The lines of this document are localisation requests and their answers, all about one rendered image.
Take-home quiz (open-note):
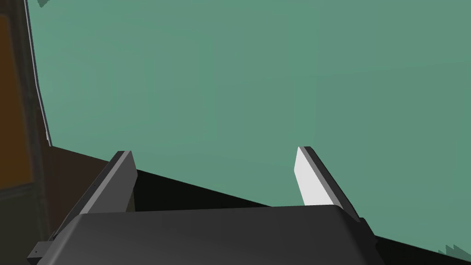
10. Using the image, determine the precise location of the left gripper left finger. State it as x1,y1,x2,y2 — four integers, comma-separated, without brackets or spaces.
52,150,138,240

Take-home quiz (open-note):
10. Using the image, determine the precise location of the brown wooden door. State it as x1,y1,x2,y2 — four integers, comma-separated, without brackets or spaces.
0,0,52,265

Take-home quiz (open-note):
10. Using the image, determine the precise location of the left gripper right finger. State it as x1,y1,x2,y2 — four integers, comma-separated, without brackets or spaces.
293,145,362,223

